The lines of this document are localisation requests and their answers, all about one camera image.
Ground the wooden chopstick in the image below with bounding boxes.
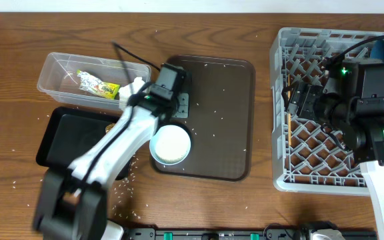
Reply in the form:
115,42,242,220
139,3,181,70
287,74,291,148

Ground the light blue rice bowl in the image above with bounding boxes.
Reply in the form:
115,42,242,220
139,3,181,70
149,125,191,165

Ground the white napkin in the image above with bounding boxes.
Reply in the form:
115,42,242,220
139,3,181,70
118,77,145,111

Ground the yellow silver snack wrapper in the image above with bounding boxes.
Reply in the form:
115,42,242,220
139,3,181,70
77,70,120,99

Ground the brown food scrap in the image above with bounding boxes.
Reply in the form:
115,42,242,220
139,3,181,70
105,123,115,133

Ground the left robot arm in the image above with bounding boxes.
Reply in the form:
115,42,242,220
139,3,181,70
32,63,191,239

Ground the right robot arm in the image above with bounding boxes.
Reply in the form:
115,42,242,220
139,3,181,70
281,59,384,239

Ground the grey dishwasher rack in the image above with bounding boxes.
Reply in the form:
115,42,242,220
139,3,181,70
270,27,384,196

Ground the dark brown serving tray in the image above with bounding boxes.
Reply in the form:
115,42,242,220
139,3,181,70
151,55,255,182

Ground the clear plastic container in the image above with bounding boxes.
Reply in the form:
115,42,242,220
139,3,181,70
37,53,151,111

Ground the black rectangular tray bin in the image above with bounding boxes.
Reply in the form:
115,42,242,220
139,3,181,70
36,107,119,173

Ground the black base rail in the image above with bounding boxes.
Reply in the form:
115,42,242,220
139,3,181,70
111,219,379,240

